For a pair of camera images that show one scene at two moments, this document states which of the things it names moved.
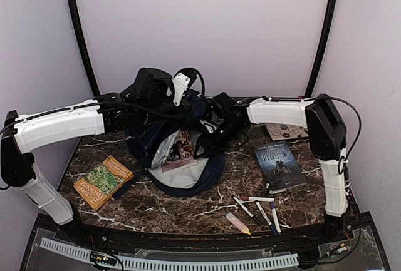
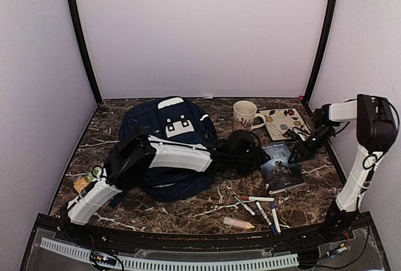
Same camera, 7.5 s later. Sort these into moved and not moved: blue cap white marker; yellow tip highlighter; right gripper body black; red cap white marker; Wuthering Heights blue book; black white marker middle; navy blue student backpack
Moved: right gripper body black; yellow tip highlighter; navy blue student backpack
Not moved: black white marker middle; red cap white marker; blue cap white marker; Wuthering Heights blue book
